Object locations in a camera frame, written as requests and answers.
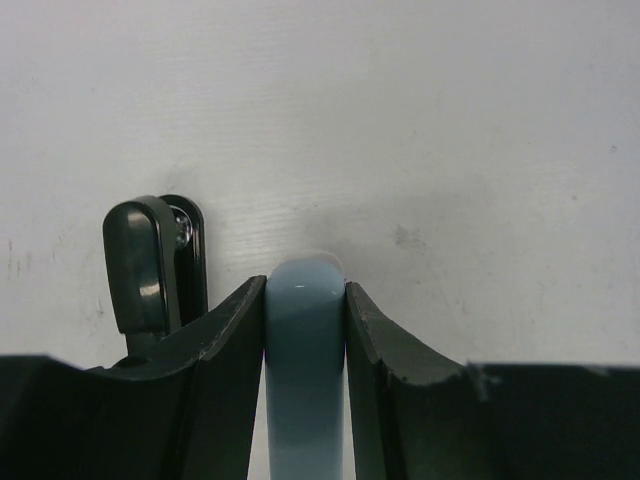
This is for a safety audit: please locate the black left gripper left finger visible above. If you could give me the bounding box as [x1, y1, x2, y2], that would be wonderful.
[1, 276, 266, 479]

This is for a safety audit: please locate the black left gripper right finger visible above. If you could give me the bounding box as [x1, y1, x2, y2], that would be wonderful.
[345, 282, 639, 479]

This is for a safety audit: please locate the black stapler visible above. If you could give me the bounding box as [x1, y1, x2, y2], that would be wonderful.
[102, 194, 209, 354]

